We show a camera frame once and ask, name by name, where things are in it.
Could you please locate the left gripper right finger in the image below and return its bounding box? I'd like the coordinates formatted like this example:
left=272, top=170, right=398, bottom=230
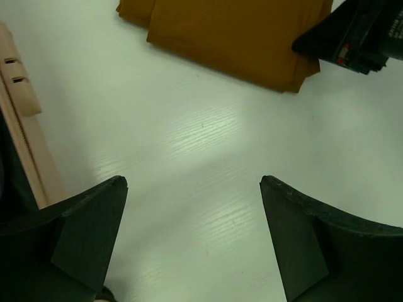
left=260, top=176, right=402, bottom=301

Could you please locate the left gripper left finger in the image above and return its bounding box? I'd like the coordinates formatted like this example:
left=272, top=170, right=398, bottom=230
left=1, top=176, right=128, bottom=301

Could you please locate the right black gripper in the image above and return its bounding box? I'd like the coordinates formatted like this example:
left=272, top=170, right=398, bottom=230
left=292, top=0, right=402, bottom=75

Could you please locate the mustard brown cloth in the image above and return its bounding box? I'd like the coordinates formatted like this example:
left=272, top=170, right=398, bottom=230
left=116, top=1, right=332, bottom=93

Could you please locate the pink hard-shell suitcase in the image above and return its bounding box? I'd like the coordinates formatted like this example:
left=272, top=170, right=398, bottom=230
left=1, top=23, right=65, bottom=219

